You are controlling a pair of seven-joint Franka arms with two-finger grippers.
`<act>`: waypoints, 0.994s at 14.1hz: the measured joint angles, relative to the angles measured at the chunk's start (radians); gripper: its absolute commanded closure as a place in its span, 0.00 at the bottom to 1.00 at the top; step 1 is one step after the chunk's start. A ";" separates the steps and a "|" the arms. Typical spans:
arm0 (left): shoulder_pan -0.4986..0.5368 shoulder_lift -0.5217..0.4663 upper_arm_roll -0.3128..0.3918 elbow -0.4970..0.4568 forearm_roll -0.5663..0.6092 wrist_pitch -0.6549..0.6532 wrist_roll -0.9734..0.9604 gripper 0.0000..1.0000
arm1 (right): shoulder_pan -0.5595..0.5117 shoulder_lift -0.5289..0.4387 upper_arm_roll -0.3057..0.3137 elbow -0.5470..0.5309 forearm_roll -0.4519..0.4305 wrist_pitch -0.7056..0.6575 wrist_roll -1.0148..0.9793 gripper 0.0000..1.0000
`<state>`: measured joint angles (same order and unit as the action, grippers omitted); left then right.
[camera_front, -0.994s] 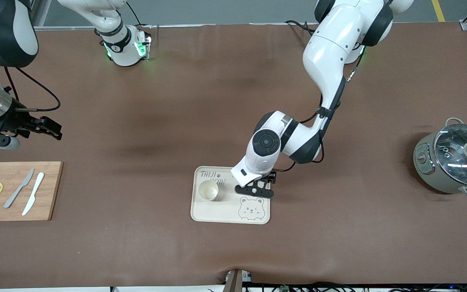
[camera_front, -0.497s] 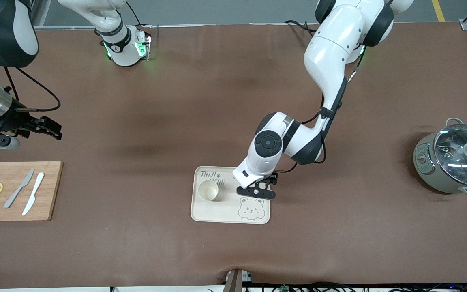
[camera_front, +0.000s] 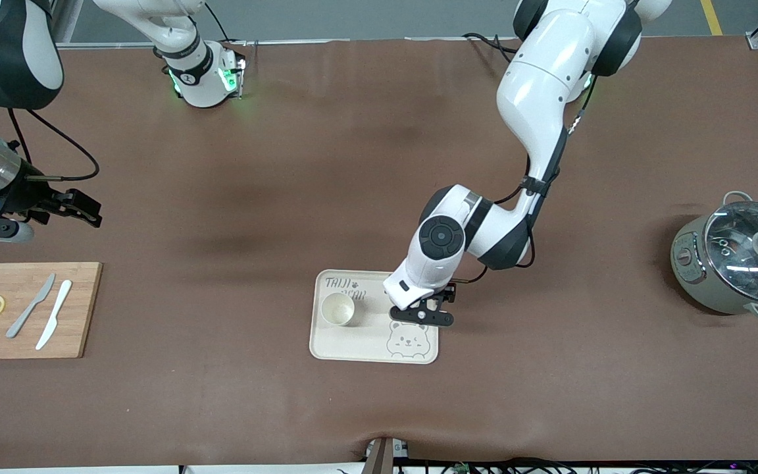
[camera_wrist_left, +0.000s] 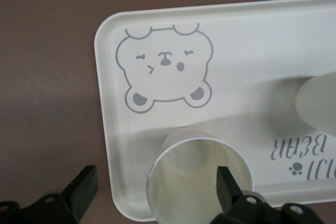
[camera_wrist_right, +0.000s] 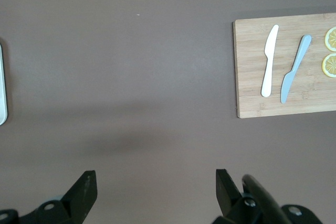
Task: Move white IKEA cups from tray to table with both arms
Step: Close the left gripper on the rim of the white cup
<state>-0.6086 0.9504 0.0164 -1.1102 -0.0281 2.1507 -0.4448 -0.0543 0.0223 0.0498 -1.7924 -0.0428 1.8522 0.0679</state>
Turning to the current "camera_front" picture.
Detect metal clamp bracket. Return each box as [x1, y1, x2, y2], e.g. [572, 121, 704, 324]
[363, 436, 413, 474]

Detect wooden cutting board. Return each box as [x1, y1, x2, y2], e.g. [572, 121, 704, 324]
[0, 262, 103, 360]

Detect white plastic cup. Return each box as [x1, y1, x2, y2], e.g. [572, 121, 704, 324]
[320, 292, 356, 328]

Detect pale green electric cooking pot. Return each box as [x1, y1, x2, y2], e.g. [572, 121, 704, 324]
[670, 191, 758, 323]

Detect right arm base black cable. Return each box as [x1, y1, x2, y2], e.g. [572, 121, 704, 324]
[203, 2, 232, 43]

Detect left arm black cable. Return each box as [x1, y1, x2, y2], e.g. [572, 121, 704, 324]
[455, 72, 600, 285]

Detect cream tray with bear print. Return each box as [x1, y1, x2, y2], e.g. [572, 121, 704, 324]
[309, 269, 440, 365]

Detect grey plastic knife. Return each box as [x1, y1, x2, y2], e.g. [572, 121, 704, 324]
[6, 273, 57, 339]

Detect left arm base black cables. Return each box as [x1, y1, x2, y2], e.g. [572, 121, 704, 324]
[462, 31, 518, 64]

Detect white plastic knife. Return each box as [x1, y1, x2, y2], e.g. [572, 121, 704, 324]
[35, 280, 73, 351]

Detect brown table mat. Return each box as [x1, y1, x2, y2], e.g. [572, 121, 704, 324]
[0, 36, 758, 469]

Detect glass pot lid with knob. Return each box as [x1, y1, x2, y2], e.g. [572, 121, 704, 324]
[703, 201, 758, 305]

